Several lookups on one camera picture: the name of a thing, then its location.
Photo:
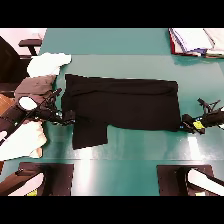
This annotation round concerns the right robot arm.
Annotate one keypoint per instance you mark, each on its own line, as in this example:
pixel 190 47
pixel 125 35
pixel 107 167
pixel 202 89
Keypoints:
pixel 213 119

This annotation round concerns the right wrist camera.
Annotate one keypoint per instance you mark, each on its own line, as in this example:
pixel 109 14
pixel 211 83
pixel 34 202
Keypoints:
pixel 207 106

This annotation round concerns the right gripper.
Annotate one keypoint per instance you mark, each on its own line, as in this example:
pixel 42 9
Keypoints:
pixel 192 124

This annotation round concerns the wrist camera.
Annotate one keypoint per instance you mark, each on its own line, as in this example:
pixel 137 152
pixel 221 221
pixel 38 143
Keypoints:
pixel 207 106
pixel 54 94

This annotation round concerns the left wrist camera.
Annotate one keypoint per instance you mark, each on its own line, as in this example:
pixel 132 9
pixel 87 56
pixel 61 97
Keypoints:
pixel 54 94

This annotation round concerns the brown garment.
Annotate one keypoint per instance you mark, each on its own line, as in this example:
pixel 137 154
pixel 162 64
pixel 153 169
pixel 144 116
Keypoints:
pixel 35 86

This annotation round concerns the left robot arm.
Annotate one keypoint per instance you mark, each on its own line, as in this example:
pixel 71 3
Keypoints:
pixel 28 103

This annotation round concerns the black T-shirt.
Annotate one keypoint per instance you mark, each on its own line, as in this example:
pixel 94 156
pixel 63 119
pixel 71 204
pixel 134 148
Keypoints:
pixel 126 103

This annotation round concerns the white garment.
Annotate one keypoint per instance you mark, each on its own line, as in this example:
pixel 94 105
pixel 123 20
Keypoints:
pixel 191 39
pixel 20 140
pixel 216 37
pixel 46 64

